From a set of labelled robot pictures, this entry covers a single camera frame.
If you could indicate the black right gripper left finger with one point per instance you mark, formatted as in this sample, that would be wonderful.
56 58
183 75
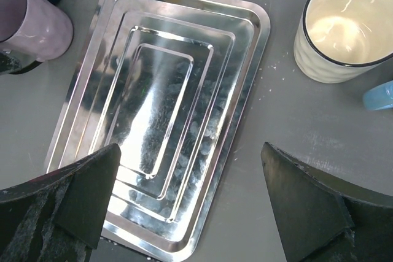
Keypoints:
59 216

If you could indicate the blue butterfly mug orange inside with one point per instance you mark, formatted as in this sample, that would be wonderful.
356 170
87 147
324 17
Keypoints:
379 97

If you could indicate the silver metal tray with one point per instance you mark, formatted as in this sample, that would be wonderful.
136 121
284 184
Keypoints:
166 80

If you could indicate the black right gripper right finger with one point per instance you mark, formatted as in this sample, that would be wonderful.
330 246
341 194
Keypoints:
321 217

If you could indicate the cream mug black rim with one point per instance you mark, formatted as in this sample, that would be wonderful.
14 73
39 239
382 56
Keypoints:
337 40

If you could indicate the lilac ceramic mug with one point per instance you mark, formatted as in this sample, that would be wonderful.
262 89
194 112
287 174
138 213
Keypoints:
36 28

